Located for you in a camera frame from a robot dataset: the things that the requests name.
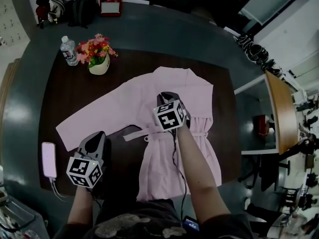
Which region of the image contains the black office chair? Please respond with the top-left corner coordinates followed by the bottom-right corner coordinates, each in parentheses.
top-left (238, 133), bottom-right (292, 191)

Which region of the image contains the red metal cabinet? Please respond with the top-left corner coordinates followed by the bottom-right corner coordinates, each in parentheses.
top-left (98, 0), bottom-right (126, 17)

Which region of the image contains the small red bin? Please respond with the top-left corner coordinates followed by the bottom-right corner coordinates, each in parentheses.
top-left (253, 115), bottom-right (270, 138)

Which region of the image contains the white power bank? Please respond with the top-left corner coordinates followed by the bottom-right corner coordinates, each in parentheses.
top-left (41, 141), bottom-right (57, 178)

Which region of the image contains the red bag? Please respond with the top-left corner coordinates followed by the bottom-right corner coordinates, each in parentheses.
top-left (36, 5), bottom-right (50, 29)

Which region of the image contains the clear water bottle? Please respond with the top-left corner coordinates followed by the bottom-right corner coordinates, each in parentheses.
top-left (60, 35), bottom-right (79, 66)

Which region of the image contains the person's left forearm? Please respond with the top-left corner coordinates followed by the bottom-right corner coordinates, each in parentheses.
top-left (67, 184), bottom-right (94, 225)

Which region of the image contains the light wooden table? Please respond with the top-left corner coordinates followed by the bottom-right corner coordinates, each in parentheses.
top-left (233, 70), bottom-right (299, 156)

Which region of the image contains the person's right forearm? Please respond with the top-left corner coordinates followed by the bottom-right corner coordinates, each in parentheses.
top-left (171, 127), bottom-right (231, 224)

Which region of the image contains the person's black printed shirt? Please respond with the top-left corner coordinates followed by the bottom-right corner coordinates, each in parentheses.
top-left (53, 199), bottom-right (255, 239)

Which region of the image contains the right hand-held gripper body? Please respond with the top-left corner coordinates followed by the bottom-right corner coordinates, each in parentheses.
top-left (153, 99), bottom-right (192, 132)

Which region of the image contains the white pot of flowers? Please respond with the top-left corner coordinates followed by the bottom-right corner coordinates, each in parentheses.
top-left (75, 33), bottom-right (119, 76)

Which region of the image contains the black phone with blue screen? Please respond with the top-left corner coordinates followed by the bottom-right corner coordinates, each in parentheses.
top-left (182, 215), bottom-right (200, 232)

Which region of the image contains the white striped bag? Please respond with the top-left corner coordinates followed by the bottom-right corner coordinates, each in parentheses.
top-left (47, 0), bottom-right (66, 23)

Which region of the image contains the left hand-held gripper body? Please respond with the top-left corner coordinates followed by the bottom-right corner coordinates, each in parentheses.
top-left (66, 152), bottom-right (104, 189)

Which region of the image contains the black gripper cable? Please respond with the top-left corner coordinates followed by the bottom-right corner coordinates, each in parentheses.
top-left (170, 129), bottom-right (200, 224)

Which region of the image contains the white locker cabinet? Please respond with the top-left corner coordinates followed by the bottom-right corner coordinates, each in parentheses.
top-left (0, 0), bottom-right (30, 47)

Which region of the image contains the white charging cable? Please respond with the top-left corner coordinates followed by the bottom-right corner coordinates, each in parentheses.
top-left (49, 177), bottom-right (73, 199)

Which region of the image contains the glass top cart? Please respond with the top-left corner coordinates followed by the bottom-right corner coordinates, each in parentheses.
top-left (0, 183), bottom-right (49, 239)

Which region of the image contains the black backpack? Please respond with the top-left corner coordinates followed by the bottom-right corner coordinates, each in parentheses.
top-left (66, 0), bottom-right (98, 29)

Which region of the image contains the black white patterned bag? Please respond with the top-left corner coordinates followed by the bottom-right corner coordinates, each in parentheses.
top-left (245, 43), bottom-right (270, 64)
top-left (236, 33), bottom-right (255, 57)

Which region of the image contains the pink robe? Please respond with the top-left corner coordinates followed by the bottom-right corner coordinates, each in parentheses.
top-left (55, 67), bottom-right (222, 202)

